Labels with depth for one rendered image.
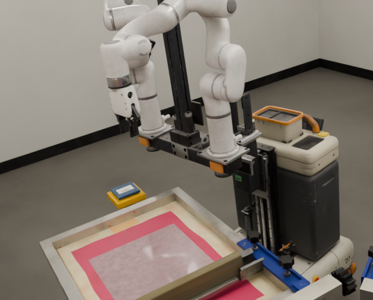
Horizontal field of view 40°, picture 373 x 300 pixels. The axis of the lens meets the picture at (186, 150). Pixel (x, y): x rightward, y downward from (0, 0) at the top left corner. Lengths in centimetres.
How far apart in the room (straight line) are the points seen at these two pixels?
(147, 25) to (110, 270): 82
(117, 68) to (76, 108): 359
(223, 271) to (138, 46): 72
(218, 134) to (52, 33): 323
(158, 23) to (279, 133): 105
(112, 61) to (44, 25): 338
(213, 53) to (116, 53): 41
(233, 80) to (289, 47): 452
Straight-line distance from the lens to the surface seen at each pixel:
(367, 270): 158
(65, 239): 194
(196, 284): 151
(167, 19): 166
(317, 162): 245
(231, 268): 155
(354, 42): 616
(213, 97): 186
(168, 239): 184
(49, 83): 500
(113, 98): 162
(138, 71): 217
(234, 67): 178
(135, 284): 168
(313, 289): 145
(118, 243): 188
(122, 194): 215
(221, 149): 193
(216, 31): 183
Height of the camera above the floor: 200
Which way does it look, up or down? 25 degrees down
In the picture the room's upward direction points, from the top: 9 degrees counter-clockwise
